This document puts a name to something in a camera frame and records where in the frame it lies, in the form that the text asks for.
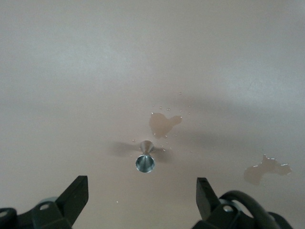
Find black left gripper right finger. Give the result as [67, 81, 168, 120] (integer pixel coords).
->
[193, 177, 293, 229]

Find spilled liquid puddle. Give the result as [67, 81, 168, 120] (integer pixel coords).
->
[149, 112, 183, 140]
[243, 154, 293, 187]

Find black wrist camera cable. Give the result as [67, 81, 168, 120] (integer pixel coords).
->
[218, 190, 275, 229]

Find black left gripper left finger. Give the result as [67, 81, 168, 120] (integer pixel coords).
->
[0, 176, 89, 229]

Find steel double cone jigger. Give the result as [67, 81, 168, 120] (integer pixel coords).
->
[135, 140, 156, 174]

